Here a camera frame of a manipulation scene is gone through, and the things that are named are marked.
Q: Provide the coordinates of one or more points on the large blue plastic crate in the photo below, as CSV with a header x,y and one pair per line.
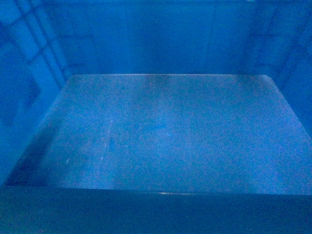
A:
x,y
155,116

